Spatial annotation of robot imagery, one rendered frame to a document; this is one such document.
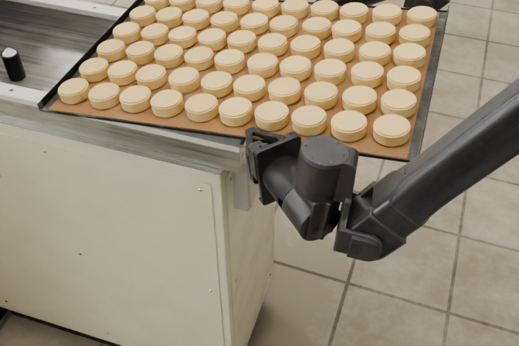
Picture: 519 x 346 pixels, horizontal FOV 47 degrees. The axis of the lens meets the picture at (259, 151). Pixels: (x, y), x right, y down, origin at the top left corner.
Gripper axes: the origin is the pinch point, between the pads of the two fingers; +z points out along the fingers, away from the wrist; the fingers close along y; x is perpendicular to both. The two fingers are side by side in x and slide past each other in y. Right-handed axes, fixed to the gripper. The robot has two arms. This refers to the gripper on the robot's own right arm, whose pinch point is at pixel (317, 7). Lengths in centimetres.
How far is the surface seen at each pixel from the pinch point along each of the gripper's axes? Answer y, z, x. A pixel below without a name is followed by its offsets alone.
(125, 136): -7.8, 41.7, 7.5
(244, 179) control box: -17.5, 25.5, 17.8
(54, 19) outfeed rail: -5, 44, -35
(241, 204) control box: -24.2, 26.3, 16.8
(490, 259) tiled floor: -100, -55, 10
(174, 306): -57, 42, 8
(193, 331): -66, 40, 10
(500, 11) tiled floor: -97, -164, -102
